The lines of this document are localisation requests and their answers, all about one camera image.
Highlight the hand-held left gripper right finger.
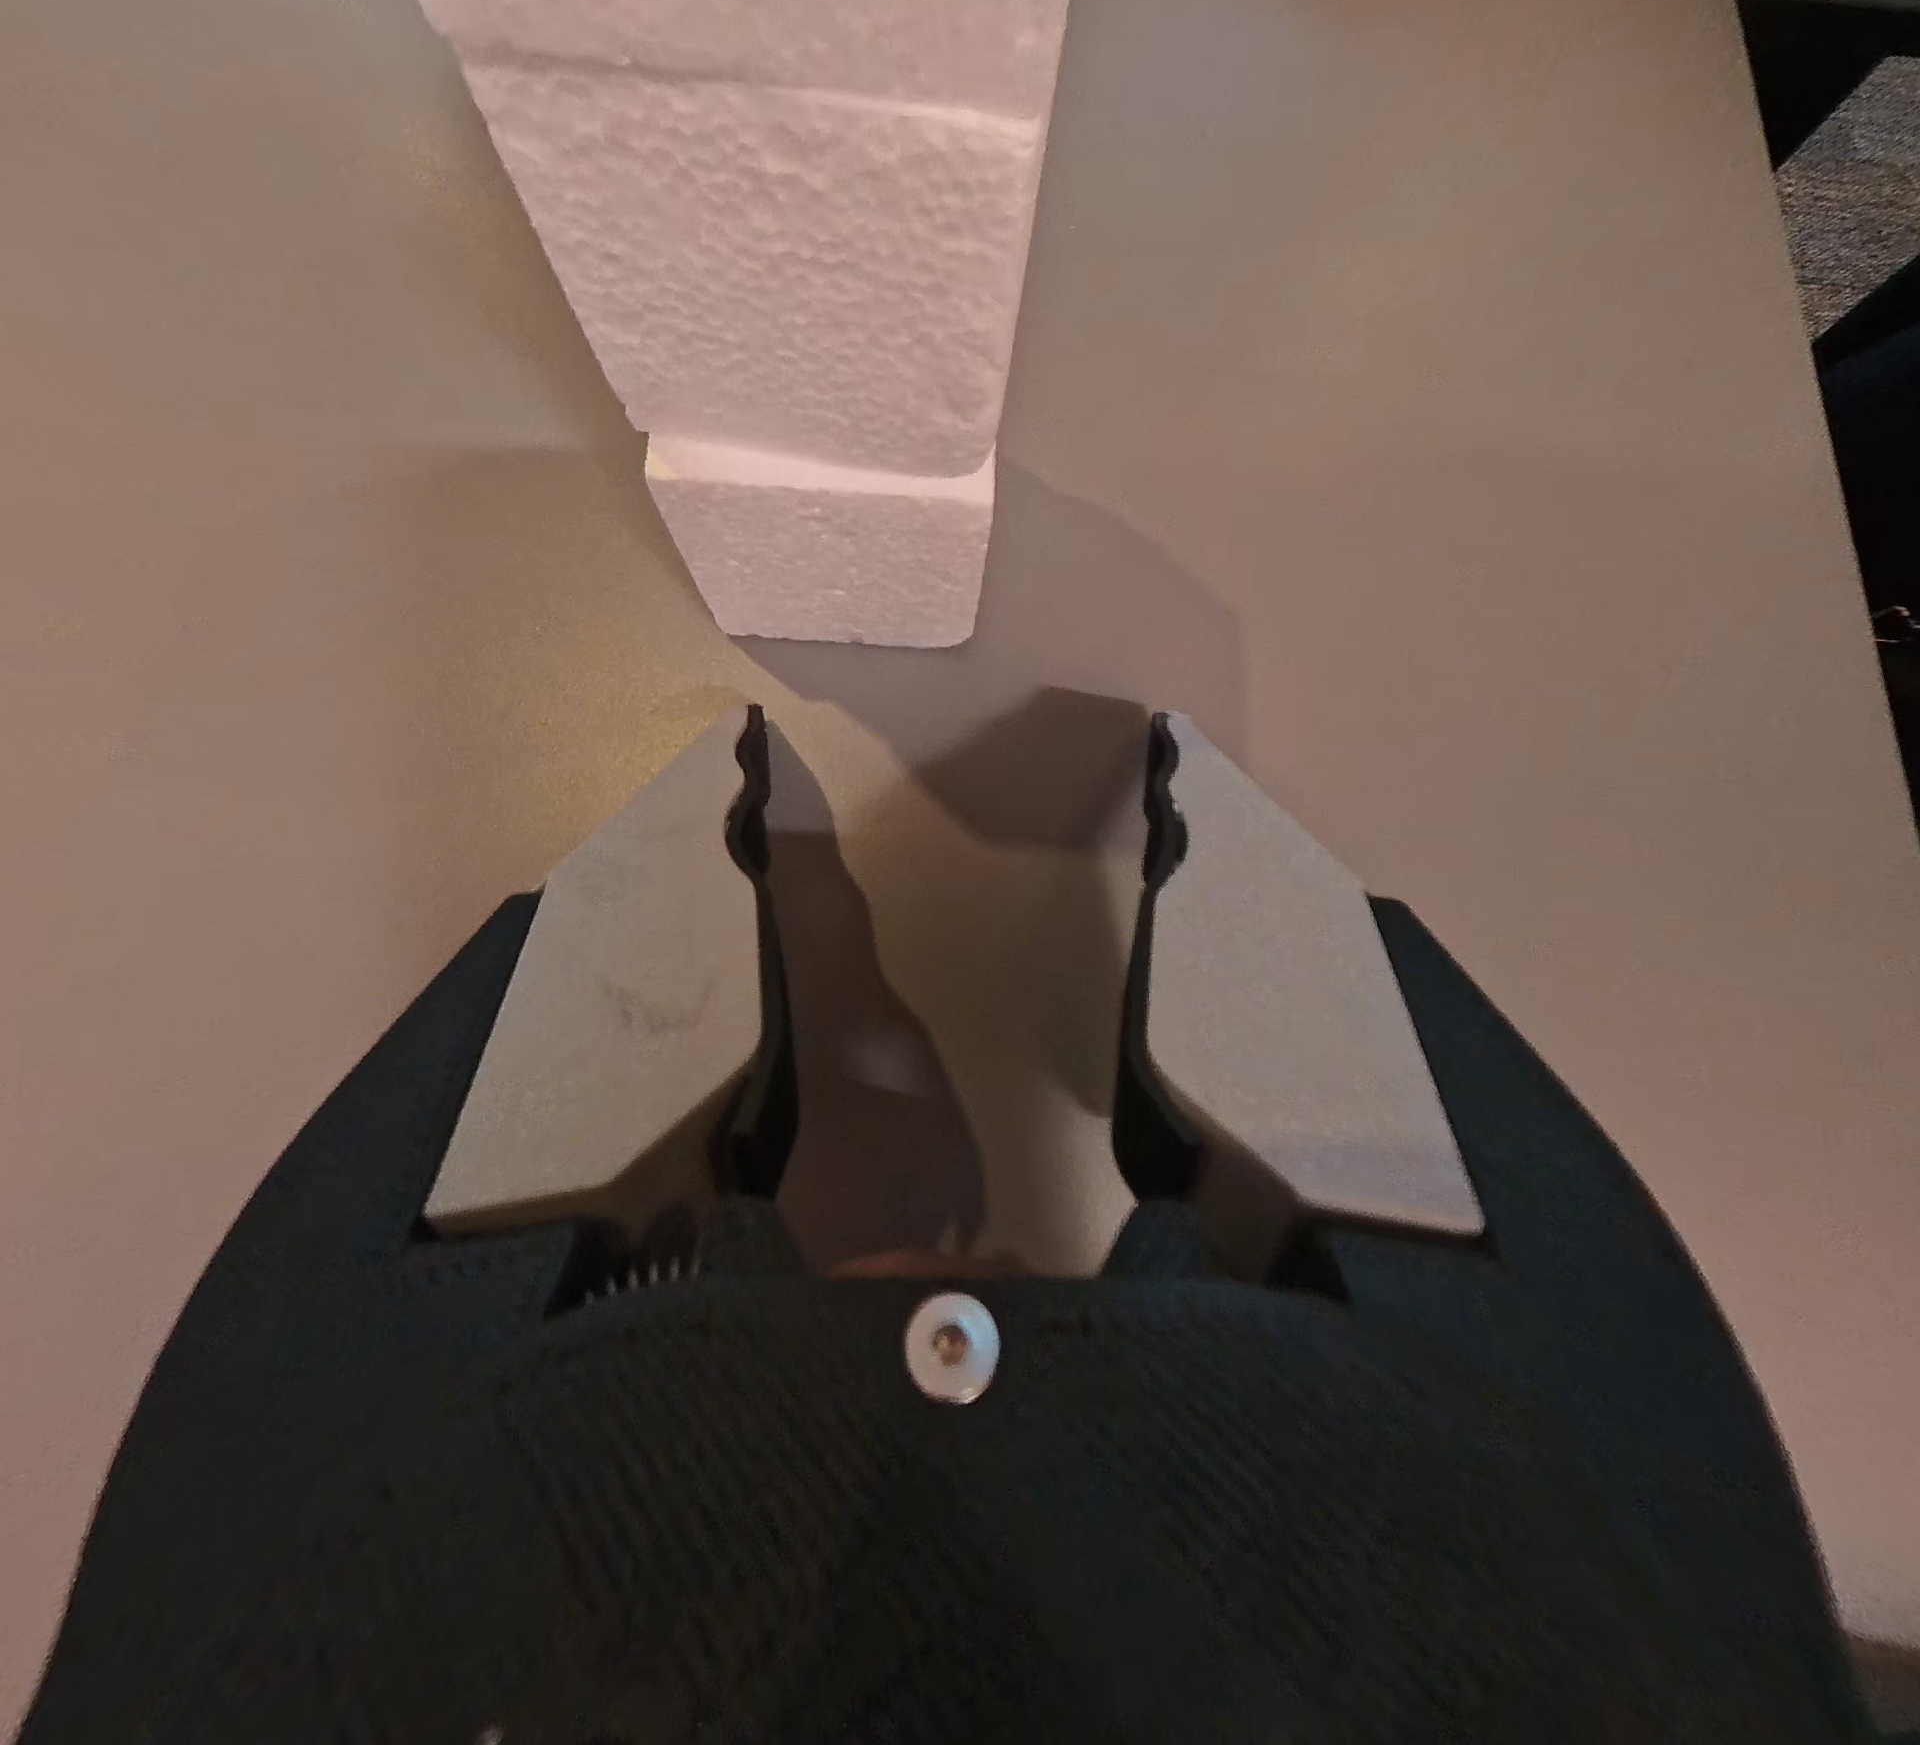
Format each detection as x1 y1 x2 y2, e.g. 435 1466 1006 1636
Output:
1114 709 1487 1244

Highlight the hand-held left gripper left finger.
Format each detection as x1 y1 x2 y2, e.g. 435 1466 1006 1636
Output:
422 702 795 1236

